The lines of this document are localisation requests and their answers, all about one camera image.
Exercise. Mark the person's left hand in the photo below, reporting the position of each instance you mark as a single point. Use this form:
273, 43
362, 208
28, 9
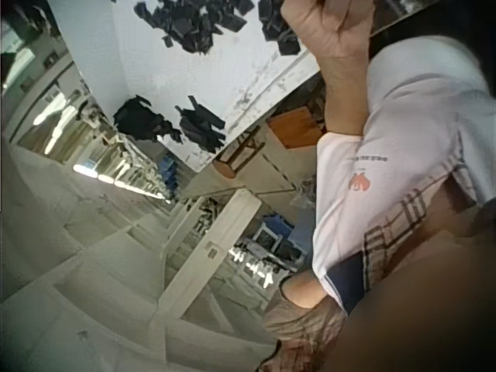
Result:
321, 33

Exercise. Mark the person's left fingers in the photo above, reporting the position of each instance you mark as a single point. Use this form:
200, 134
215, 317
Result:
357, 17

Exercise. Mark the square brown wooden stool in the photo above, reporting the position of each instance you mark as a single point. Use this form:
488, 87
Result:
296, 129

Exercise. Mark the large heap of black pieces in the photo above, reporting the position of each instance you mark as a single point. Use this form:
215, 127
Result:
197, 23

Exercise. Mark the round wooden stool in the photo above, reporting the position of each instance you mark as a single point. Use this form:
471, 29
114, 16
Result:
236, 157

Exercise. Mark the clear plastic bag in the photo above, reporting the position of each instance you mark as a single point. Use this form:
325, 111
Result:
304, 197

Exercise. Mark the blue plastic crate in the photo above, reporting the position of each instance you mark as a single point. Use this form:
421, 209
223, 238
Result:
277, 228

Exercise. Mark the stack of blue crates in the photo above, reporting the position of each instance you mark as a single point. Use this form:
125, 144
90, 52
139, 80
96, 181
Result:
169, 176

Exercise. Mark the row of work stations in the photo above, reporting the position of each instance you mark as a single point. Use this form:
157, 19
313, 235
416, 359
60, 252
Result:
116, 162

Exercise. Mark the white wooden beam frame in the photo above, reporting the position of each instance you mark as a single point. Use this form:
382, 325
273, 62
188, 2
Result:
217, 248

